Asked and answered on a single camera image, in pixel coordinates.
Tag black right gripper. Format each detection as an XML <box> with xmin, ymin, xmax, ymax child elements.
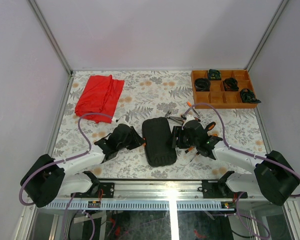
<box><xmin>165</xmin><ymin>126</ymin><xmax>199</xmax><ymax>150</ymax></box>

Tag black plastic tool case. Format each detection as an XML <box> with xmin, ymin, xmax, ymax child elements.
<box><xmin>142</xmin><ymin>117</ymin><xmax>177</xmax><ymax>168</ymax></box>

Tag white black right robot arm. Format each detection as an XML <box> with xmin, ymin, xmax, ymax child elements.
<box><xmin>167</xmin><ymin>119</ymin><xmax>300</xmax><ymax>206</ymax></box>

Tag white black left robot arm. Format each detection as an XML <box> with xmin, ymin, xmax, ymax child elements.
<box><xmin>19</xmin><ymin>123</ymin><xmax>145</xmax><ymax>208</ymax></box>

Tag orange black pliers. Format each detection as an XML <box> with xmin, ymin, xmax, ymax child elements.
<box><xmin>174</xmin><ymin>114</ymin><xmax>194</xmax><ymax>127</ymax></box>

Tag steel claw hammer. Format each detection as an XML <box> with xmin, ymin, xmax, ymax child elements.
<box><xmin>164</xmin><ymin>110</ymin><xmax>184</xmax><ymax>125</ymax></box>

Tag small orange tipped precision screwdriver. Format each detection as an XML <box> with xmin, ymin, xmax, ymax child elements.
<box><xmin>186</xmin><ymin>101</ymin><xmax>200</xmax><ymax>119</ymax></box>

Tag red folded cloth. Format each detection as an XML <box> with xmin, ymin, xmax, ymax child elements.
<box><xmin>74</xmin><ymin>75</ymin><xmax>125</xmax><ymax>124</ymax></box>

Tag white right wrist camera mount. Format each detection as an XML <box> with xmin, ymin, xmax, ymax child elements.
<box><xmin>181</xmin><ymin>114</ymin><xmax>201</xmax><ymax>124</ymax></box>

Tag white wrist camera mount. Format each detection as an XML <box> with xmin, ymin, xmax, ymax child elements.
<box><xmin>181</xmin><ymin>114</ymin><xmax>201</xmax><ymax>124</ymax></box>
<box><xmin>111</xmin><ymin>114</ymin><xmax>130</xmax><ymax>126</ymax></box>

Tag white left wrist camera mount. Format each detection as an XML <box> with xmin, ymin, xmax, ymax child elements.
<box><xmin>111</xmin><ymin>114</ymin><xmax>130</xmax><ymax>126</ymax></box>

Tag large black handled screwdriver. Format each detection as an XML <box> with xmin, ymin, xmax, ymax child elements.
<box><xmin>204</xmin><ymin>121</ymin><xmax>216</xmax><ymax>132</ymax></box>

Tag black strap bundle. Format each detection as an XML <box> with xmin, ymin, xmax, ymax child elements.
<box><xmin>194</xmin><ymin>77</ymin><xmax>212</xmax><ymax>93</ymax></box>
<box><xmin>239</xmin><ymin>88</ymin><xmax>262</xmax><ymax>105</ymax></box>
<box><xmin>206</xmin><ymin>69</ymin><xmax>222</xmax><ymax>81</ymax></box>
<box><xmin>222</xmin><ymin>77</ymin><xmax>239</xmax><ymax>92</ymax></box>

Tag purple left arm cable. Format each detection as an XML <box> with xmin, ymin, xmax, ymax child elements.
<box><xmin>18</xmin><ymin>112</ymin><xmax>115</xmax><ymax>206</ymax></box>

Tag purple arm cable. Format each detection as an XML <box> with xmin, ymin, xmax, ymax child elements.
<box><xmin>187</xmin><ymin>102</ymin><xmax>300</xmax><ymax>198</ymax></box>
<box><xmin>18</xmin><ymin>112</ymin><xmax>115</xmax><ymax>206</ymax></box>

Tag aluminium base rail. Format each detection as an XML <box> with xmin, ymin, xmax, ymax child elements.
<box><xmin>27</xmin><ymin>179</ymin><xmax>297</xmax><ymax>211</ymax></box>

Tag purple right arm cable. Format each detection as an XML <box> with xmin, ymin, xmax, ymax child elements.
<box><xmin>187</xmin><ymin>102</ymin><xmax>300</xmax><ymax>198</ymax></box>

